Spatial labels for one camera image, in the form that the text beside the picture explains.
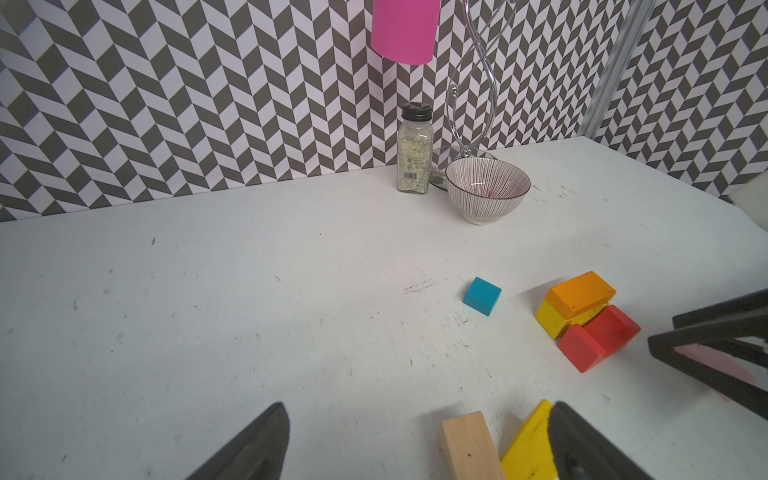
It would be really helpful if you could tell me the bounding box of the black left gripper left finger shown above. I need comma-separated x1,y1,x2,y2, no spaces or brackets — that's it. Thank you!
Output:
188,402,290,480

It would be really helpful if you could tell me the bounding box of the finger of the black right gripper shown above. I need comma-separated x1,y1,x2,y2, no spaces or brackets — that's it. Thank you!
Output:
672,289,767,329
648,311,767,418

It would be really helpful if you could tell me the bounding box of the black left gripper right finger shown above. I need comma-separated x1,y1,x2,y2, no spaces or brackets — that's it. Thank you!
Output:
548,401,652,480

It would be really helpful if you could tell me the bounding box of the red arch wood block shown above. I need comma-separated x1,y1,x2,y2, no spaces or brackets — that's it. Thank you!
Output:
557,305,641,373

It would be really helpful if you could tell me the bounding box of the orange wood block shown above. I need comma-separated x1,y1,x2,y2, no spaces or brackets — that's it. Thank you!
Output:
545,271,616,320

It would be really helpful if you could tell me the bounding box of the yellow half-round wood block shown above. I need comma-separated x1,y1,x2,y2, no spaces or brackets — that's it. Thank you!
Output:
535,300,609,340

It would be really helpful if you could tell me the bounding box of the pink wood block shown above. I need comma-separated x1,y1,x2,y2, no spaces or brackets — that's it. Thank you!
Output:
675,345,756,386

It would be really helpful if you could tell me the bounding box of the yellow triangular wood block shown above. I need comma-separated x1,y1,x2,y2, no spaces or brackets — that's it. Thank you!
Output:
501,400,558,480

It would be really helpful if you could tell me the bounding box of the natural wood block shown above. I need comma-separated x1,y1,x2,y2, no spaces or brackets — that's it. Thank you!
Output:
438,411,505,480

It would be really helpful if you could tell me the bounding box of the teal wood cube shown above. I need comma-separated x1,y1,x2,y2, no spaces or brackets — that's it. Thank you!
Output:
463,277,502,316

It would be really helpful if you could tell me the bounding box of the striped ceramic bowl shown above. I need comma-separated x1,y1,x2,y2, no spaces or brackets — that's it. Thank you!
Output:
445,157,532,225

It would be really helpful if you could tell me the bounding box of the glass spice jar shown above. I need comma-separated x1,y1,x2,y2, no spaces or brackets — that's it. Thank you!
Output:
397,102,434,194

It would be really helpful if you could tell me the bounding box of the pink lamp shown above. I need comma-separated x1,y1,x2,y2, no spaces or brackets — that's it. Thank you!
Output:
371,0,441,65

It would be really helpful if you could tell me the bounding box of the chrome wire stand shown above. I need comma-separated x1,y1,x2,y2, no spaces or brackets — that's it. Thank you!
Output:
430,1,517,191

